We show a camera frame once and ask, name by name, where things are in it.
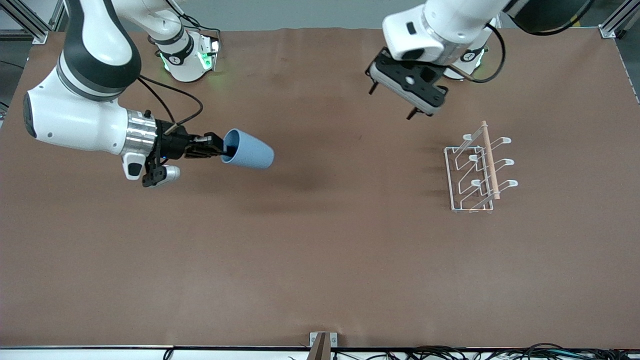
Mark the aluminium frame profile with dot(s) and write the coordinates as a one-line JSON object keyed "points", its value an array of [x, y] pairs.
{"points": [[30, 25], [607, 31]]}

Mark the blue plastic cup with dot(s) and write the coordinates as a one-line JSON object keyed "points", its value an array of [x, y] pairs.
{"points": [[250, 150]]}

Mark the metal camera post bracket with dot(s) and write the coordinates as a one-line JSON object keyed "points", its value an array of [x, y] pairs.
{"points": [[320, 345]]}

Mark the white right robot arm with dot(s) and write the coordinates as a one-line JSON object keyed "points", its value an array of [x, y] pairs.
{"points": [[75, 115]]}

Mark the brown table mat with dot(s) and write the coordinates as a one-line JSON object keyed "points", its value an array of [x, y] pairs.
{"points": [[300, 250]]}

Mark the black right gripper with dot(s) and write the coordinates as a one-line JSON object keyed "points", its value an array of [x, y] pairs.
{"points": [[172, 143]]}

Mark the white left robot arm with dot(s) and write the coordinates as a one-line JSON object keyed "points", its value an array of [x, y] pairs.
{"points": [[450, 25]]}

